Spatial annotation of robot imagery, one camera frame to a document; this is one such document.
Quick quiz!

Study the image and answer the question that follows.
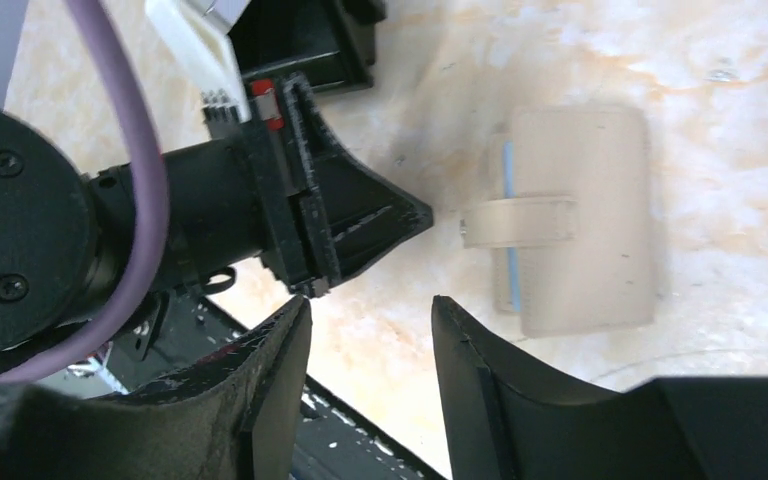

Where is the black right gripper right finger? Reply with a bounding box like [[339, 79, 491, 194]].
[[431, 296, 768, 479]]

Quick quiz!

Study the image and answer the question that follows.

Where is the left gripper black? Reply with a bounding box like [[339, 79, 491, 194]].
[[202, 73, 434, 298]]

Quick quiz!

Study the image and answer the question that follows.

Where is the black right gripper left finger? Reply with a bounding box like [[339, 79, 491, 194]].
[[0, 297, 312, 479]]

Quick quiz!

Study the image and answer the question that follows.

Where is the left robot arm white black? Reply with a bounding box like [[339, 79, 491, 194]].
[[0, 73, 433, 374]]

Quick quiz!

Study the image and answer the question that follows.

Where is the black card holder box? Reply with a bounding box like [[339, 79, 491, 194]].
[[228, 0, 387, 92]]

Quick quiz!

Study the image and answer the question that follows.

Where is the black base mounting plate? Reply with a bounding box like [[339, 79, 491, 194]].
[[59, 291, 445, 480]]

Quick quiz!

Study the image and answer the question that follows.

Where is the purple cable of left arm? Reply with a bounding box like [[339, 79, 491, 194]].
[[0, 0, 172, 387]]

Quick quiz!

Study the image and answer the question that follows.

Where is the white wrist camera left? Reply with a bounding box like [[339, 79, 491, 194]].
[[144, 0, 251, 123]]

